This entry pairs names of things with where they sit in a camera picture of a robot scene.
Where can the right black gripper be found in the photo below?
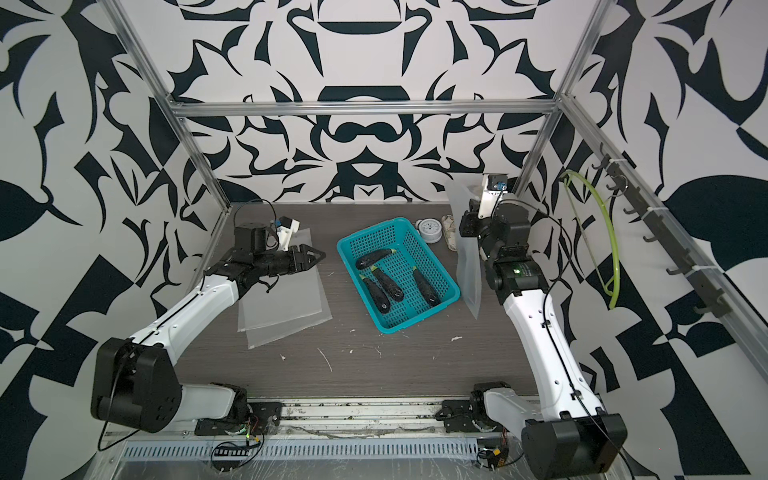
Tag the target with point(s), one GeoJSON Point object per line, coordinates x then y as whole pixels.
{"type": "Point", "coordinates": [471, 228]}

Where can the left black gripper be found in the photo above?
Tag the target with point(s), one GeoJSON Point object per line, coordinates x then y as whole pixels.
{"type": "Point", "coordinates": [305, 260]}

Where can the translucent zip-top bag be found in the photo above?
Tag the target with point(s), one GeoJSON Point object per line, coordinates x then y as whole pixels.
{"type": "Point", "coordinates": [294, 296]}
{"type": "Point", "coordinates": [267, 334]}
{"type": "Point", "coordinates": [469, 270]}

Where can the teal plastic basket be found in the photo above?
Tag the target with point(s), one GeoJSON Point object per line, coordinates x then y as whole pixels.
{"type": "Point", "coordinates": [408, 254]}

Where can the dark eggplant three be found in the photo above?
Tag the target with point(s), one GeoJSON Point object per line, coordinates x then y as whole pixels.
{"type": "Point", "coordinates": [388, 285]}

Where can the translucent zip-top bag top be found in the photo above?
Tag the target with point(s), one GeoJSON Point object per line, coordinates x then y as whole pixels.
{"type": "Point", "coordinates": [469, 270]}

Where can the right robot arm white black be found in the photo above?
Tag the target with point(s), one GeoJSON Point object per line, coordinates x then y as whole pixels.
{"type": "Point", "coordinates": [571, 433]}

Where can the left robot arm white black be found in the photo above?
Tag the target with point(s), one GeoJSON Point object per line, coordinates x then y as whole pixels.
{"type": "Point", "coordinates": [135, 383]}

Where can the translucent zip-top bag bottom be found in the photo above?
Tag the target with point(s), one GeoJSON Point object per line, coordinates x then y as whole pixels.
{"type": "Point", "coordinates": [267, 334]}

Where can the dark eggplant five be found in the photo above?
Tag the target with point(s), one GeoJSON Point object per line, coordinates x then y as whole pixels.
{"type": "Point", "coordinates": [425, 288]}

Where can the dark eggplant one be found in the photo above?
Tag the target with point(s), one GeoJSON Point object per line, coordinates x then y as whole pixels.
{"type": "Point", "coordinates": [370, 259]}

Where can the dark eggplant two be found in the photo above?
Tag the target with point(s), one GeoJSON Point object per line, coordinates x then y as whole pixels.
{"type": "Point", "coordinates": [378, 296]}

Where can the small white round clock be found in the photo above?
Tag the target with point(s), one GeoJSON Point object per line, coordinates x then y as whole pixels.
{"type": "Point", "coordinates": [430, 230]}

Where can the green plastic hanger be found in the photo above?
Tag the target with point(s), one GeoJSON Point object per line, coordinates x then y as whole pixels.
{"type": "Point", "coordinates": [612, 286]}

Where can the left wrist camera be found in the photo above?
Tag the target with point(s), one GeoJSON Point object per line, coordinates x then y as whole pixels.
{"type": "Point", "coordinates": [286, 228]}

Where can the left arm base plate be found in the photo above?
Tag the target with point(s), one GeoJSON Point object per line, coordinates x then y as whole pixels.
{"type": "Point", "coordinates": [253, 418]}

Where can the aluminium frame rail front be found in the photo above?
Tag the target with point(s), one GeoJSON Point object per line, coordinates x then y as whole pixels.
{"type": "Point", "coordinates": [360, 420]}

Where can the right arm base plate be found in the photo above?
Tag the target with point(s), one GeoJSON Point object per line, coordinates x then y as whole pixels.
{"type": "Point", "coordinates": [458, 416]}

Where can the black wall hook rack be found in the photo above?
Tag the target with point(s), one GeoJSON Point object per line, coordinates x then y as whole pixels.
{"type": "Point", "coordinates": [688, 259]}

